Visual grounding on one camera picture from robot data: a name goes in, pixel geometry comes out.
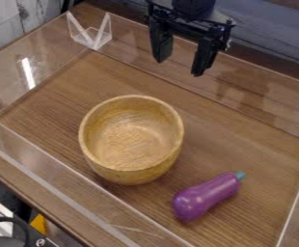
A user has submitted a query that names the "brown wooden bowl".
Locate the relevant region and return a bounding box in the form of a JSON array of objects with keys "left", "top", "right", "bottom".
[{"left": 79, "top": 95, "right": 185, "bottom": 185}]

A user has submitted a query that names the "black cable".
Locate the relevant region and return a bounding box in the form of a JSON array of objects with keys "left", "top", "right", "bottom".
[{"left": 0, "top": 216, "right": 31, "bottom": 247}]

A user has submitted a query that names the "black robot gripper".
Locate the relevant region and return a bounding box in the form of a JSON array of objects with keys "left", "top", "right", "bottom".
[{"left": 146, "top": 0, "right": 237, "bottom": 77}]

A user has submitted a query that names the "purple toy eggplant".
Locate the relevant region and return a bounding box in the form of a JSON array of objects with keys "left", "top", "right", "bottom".
[{"left": 171, "top": 172, "right": 245, "bottom": 222}]

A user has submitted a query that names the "yellow warning sticker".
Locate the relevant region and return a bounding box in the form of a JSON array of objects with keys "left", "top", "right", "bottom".
[{"left": 30, "top": 214, "right": 47, "bottom": 234}]

